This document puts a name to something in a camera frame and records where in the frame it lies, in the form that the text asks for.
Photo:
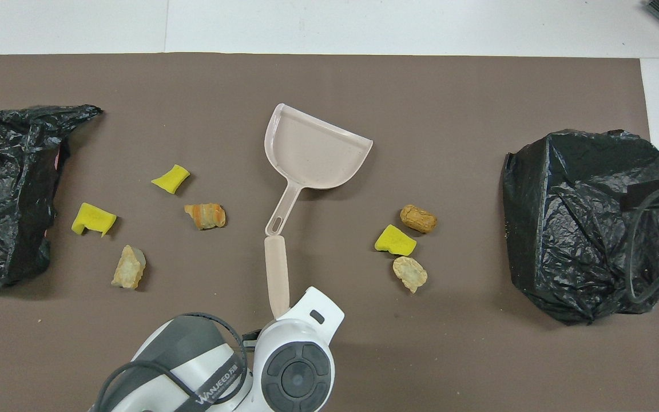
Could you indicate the brown bread roll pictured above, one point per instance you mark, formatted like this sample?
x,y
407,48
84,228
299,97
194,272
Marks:
x,y
418,219

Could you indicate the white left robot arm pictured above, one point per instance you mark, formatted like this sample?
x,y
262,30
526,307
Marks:
x,y
192,343

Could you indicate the beige plastic dustpan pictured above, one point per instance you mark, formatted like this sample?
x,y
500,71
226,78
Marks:
x,y
315,154

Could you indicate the black trash bag bin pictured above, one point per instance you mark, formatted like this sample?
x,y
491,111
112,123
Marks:
x,y
570,229
9,246

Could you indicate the pale bread chunk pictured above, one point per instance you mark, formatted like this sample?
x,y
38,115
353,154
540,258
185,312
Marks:
x,y
129,269
411,273

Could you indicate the orange striped croissant piece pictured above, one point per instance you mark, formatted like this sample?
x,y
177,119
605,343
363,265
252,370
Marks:
x,y
206,216

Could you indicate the yellow sponge piece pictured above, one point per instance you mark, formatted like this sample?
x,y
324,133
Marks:
x,y
395,241
92,217
170,179

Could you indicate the beige hand brush black bristles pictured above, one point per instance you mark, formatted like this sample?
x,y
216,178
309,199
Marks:
x,y
277,274

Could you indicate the brown table mat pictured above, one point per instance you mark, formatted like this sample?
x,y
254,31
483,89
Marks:
x,y
306,86

